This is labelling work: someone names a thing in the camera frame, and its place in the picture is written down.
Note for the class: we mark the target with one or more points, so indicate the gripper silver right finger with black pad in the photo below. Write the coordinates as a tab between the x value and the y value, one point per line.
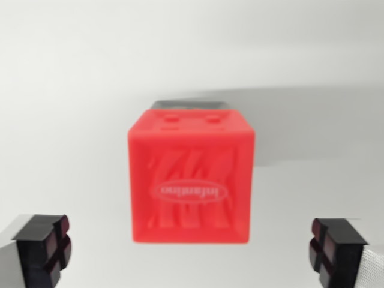
342	255

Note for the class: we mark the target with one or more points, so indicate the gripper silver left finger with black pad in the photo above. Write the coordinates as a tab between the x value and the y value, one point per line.
33	249

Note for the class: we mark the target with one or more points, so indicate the grey rubber toy cube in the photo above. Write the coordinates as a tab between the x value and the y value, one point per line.
189	104

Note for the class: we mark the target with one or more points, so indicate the red rubber toy cube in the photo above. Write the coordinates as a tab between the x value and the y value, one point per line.
192	156

